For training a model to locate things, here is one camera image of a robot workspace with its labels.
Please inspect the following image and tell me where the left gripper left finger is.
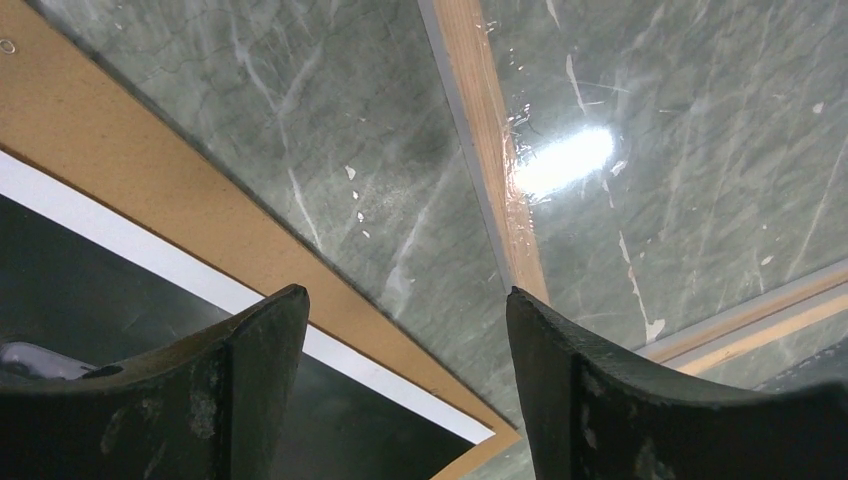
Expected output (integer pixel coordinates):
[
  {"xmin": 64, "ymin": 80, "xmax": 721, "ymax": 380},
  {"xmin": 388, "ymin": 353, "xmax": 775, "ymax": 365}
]
[{"xmin": 1, "ymin": 284, "xmax": 310, "ymax": 479}]

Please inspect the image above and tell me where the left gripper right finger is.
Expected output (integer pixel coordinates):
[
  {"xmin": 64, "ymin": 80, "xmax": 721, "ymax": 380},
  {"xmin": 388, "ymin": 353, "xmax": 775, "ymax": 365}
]
[{"xmin": 506, "ymin": 288, "xmax": 847, "ymax": 479}]

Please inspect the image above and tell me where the wooden picture frame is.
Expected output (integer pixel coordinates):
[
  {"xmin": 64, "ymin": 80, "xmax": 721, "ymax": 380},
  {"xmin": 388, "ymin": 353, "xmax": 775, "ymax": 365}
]
[{"xmin": 421, "ymin": 1, "xmax": 847, "ymax": 386}]

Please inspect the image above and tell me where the glossy photo print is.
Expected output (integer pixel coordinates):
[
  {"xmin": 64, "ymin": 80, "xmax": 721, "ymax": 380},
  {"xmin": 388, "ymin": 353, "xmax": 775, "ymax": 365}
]
[{"xmin": 1, "ymin": 155, "xmax": 494, "ymax": 479}]

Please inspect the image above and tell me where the clear acrylic sheet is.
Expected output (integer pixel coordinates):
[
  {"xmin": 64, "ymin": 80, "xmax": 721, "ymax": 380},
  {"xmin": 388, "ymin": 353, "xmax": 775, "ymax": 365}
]
[{"xmin": 482, "ymin": 1, "xmax": 847, "ymax": 349}]

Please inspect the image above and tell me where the brown backing board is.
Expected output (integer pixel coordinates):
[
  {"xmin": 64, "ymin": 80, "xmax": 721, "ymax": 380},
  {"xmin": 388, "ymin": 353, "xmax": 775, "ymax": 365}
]
[{"xmin": 1, "ymin": 1, "xmax": 519, "ymax": 479}]

